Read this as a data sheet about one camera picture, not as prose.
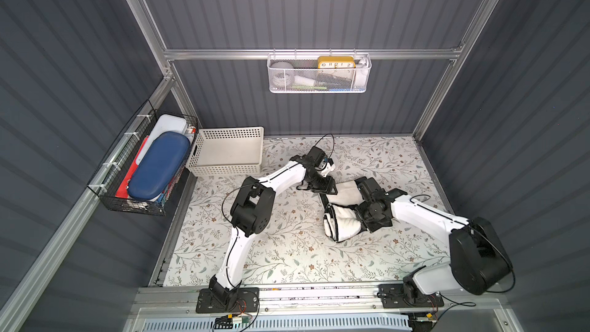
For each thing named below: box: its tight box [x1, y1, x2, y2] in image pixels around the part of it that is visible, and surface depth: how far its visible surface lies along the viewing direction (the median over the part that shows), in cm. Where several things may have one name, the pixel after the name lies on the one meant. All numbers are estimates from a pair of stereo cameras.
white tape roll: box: [269, 61, 296, 87], surface depth 88 cm
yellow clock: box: [317, 56, 356, 69], surface depth 90 cm
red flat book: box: [115, 135, 149, 200], surface depth 69 cm
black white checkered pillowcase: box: [319, 179, 368, 243], surface depth 85 cm
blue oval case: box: [127, 131, 192, 201], surface depth 69 cm
